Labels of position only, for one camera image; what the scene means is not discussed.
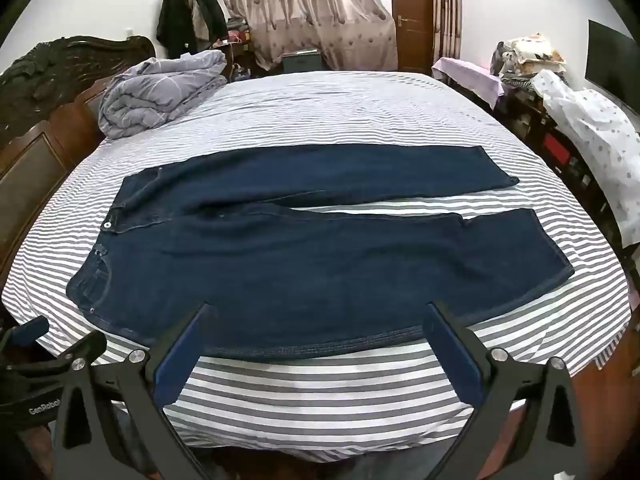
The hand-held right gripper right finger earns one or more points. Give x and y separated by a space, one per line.
462 360

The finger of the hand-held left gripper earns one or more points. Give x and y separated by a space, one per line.
90 346
27 334

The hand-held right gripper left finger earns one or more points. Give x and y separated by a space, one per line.
175 365

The dark blue denim pants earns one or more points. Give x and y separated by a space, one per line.
300 270

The carved dark wooden headboard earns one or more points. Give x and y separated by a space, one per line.
40 160

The grey folded quilt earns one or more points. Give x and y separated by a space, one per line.
160 90

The white floral cloth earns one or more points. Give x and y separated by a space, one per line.
590 125

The bed with grey striped sheet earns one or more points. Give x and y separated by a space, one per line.
350 110

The pink cloth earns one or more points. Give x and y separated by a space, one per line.
470 72

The pile of folded clothes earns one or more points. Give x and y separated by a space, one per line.
530 52

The cluttered dark nightstand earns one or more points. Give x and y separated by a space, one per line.
240 55

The brown wooden door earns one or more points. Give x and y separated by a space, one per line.
412 45

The dark storage box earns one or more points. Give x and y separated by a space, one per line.
300 62

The black television screen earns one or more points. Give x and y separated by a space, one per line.
610 65

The grey and black hanging jacket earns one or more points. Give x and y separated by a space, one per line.
212 15

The narrow beige patterned curtain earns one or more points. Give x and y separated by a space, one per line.
446 5

